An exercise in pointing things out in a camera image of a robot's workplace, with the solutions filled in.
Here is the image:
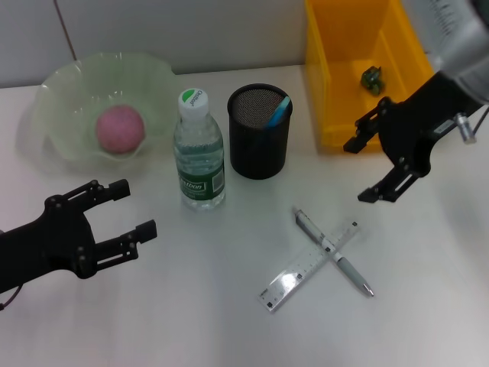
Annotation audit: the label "grey white pen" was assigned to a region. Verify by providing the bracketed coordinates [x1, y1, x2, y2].
[292, 206, 375, 298]

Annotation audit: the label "pink peach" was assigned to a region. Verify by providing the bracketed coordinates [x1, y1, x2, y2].
[95, 105, 147, 154]

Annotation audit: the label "black mesh pen holder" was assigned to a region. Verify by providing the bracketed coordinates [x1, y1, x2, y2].
[227, 83, 294, 180]

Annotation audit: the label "right gripper cable with plug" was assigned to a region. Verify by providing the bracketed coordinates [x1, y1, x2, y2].
[454, 106, 489, 145]

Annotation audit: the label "transparent plastic ruler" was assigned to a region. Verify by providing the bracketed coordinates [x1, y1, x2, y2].
[256, 218, 362, 314]

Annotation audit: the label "yellow plastic storage bin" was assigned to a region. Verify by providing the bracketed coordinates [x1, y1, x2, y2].
[304, 0, 436, 154]

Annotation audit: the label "pale green wavy bowl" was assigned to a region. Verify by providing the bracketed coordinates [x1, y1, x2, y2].
[32, 51, 191, 169]

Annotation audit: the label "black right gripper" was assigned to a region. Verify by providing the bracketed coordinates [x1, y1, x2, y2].
[342, 71, 483, 204]

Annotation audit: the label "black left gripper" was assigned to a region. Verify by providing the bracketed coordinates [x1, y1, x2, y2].
[0, 178, 158, 296]

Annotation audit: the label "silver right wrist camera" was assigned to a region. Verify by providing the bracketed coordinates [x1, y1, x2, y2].
[400, 0, 489, 76]

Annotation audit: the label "clear green-label water bottle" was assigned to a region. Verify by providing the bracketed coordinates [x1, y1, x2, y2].
[173, 87, 227, 212]

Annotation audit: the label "blue scissors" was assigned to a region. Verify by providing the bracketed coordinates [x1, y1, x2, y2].
[265, 95, 293, 129]

